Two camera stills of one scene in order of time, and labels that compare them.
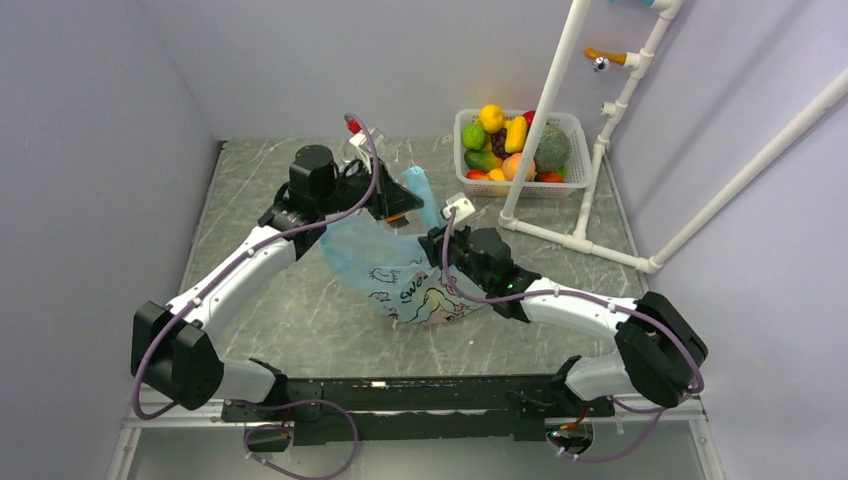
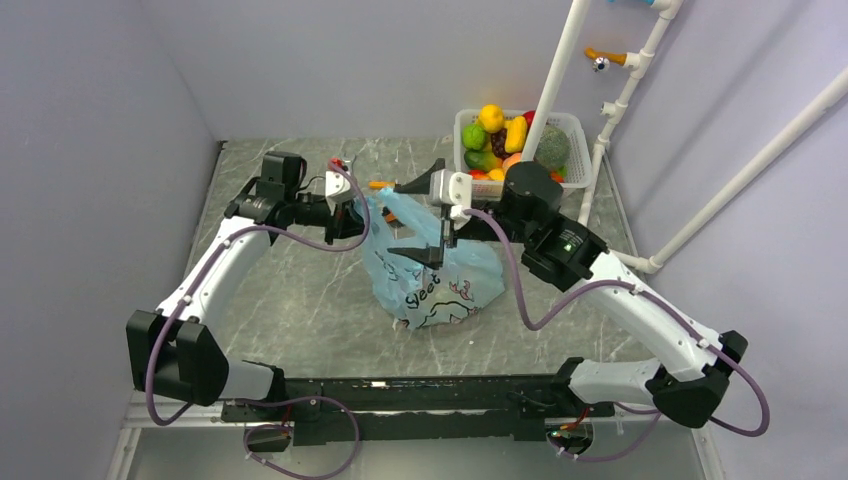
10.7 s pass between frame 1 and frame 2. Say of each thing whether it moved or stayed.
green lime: stayed
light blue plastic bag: moved
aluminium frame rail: stayed
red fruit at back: stayed
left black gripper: moved
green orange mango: stayed
